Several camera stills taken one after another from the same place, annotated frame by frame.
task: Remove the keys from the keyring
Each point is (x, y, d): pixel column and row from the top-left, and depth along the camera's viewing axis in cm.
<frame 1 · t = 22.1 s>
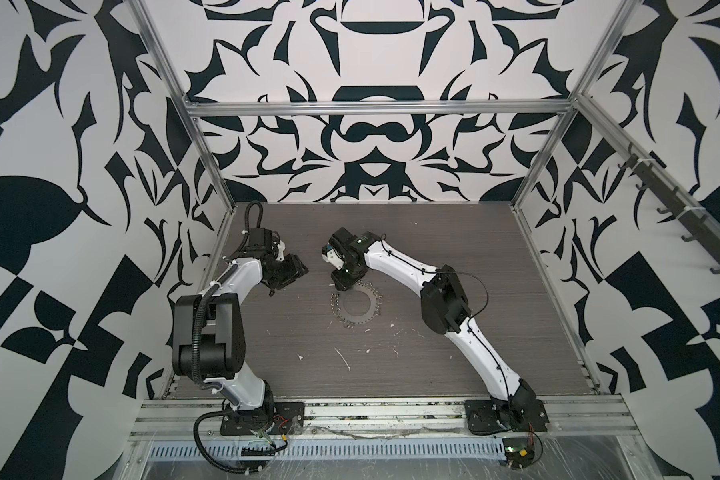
left hand: (301, 268, 92), fingers open
right hand: (340, 281, 97), fingers open
metal disc with key rings: (356, 305, 95), on the table

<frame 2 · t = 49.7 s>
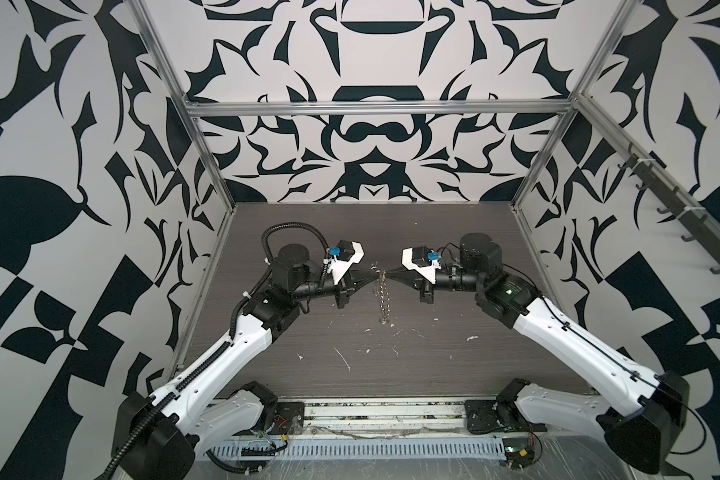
left hand: (377, 266, 66), fingers closed
right hand: (390, 272, 64), fingers closed
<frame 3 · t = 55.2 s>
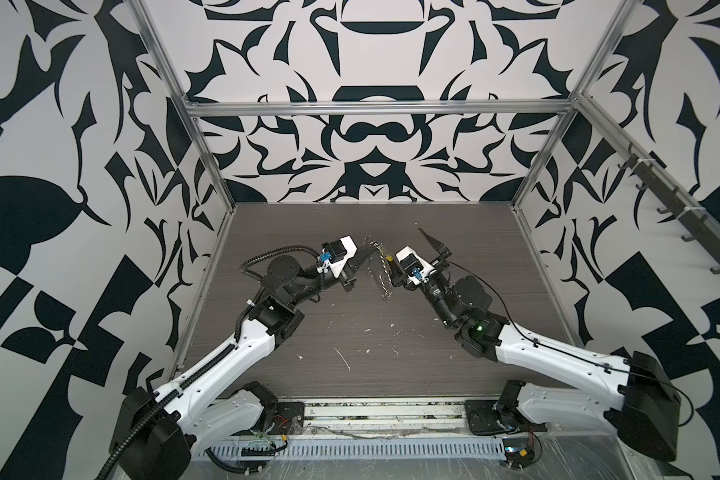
left hand: (375, 238, 62), fingers closed
right hand: (411, 238, 67), fingers open
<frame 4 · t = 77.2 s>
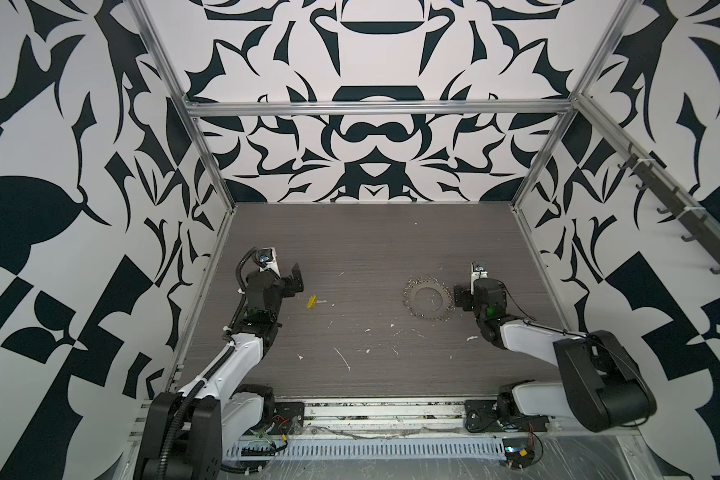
left hand: (279, 261, 84), fingers open
right hand: (479, 282, 92), fingers open
yellow key tag: (311, 302, 95), point 2 cm above the table
